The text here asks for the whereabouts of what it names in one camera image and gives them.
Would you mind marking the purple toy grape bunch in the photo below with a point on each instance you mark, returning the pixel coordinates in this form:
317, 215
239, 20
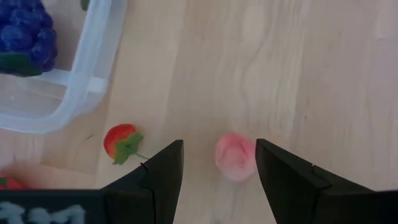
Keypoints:
25, 31

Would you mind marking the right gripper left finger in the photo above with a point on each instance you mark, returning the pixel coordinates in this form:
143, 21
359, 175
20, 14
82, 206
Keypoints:
149, 193

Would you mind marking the clear plastic tupperware container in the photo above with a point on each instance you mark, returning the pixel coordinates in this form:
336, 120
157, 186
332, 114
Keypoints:
93, 46

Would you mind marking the pink toy peach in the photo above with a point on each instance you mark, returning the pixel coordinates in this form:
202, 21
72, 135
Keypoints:
234, 158

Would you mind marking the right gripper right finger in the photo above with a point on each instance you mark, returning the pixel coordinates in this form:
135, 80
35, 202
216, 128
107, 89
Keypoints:
304, 196

